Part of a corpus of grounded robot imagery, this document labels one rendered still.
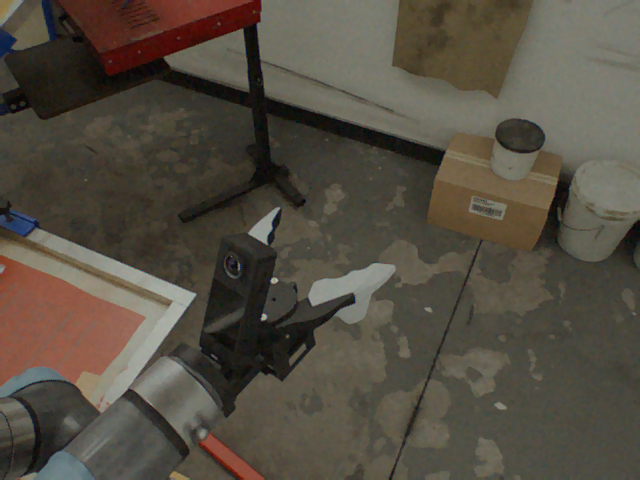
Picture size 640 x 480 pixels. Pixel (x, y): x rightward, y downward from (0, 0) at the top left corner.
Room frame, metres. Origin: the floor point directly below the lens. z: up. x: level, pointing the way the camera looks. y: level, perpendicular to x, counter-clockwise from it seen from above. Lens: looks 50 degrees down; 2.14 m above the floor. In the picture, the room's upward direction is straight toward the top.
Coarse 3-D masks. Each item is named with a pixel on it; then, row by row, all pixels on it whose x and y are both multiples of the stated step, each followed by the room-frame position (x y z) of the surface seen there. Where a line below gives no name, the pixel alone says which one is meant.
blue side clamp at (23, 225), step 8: (0, 216) 1.00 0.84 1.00; (16, 216) 1.00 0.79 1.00; (24, 216) 0.99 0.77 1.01; (0, 224) 0.97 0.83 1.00; (8, 224) 0.97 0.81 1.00; (16, 224) 0.97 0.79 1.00; (24, 224) 0.97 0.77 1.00; (32, 224) 0.97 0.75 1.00; (16, 232) 0.95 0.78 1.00; (24, 232) 0.95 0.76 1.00
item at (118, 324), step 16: (0, 256) 0.91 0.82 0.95; (16, 272) 0.86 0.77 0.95; (32, 272) 0.86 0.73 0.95; (32, 288) 0.81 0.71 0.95; (48, 288) 0.81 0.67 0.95; (64, 288) 0.81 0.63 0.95; (64, 304) 0.76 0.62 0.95; (80, 304) 0.76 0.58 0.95; (96, 304) 0.76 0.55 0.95; (112, 304) 0.76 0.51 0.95; (112, 320) 0.72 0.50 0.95; (128, 320) 0.72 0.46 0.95; (96, 336) 0.68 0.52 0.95; (112, 336) 0.68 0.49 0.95; (128, 336) 0.68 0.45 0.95; (80, 352) 0.64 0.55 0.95; (96, 352) 0.64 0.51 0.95; (112, 352) 0.64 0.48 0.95; (64, 368) 0.60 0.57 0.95; (80, 368) 0.60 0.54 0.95; (96, 368) 0.60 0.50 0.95
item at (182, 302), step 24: (24, 240) 0.94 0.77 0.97; (48, 240) 0.93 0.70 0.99; (72, 264) 0.88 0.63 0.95; (96, 264) 0.85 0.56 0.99; (120, 264) 0.85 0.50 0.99; (144, 288) 0.78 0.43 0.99; (168, 288) 0.78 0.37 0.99; (168, 312) 0.72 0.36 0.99; (168, 336) 0.66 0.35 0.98; (144, 360) 0.60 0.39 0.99; (120, 384) 0.54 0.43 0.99
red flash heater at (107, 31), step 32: (64, 0) 1.88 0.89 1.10; (96, 0) 1.88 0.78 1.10; (160, 0) 1.88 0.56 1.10; (192, 0) 1.88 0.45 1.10; (224, 0) 1.88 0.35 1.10; (256, 0) 1.89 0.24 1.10; (96, 32) 1.68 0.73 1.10; (128, 32) 1.68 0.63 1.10; (160, 32) 1.69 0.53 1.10; (192, 32) 1.74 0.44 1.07; (224, 32) 1.81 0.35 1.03; (128, 64) 1.62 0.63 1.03
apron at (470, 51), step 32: (416, 0) 2.27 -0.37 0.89; (448, 0) 2.23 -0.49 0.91; (480, 0) 2.15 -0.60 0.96; (512, 0) 2.13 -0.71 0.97; (416, 32) 2.25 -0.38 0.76; (448, 32) 2.22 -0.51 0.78; (480, 32) 2.14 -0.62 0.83; (512, 32) 2.10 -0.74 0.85; (416, 64) 2.24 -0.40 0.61; (448, 64) 2.21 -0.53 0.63; (480, 64) 2.14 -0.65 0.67
